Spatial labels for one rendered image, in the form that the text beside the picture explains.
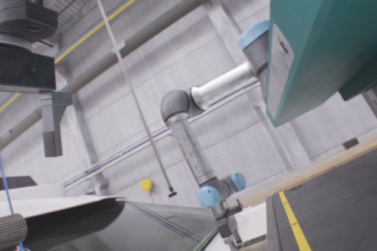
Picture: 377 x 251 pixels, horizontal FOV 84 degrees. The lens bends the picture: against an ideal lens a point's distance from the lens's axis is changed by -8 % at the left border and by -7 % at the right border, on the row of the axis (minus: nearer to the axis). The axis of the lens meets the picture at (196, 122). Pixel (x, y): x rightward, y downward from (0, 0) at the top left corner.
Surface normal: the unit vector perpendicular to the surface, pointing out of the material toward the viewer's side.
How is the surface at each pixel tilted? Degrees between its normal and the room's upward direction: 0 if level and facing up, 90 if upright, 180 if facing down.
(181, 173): 90
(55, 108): 113
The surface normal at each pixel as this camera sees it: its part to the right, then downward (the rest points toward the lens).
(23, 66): 0.94, -0.07
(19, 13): 0.04, 0.01
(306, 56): -0.33, 0.94
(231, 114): -0.33, -0.11
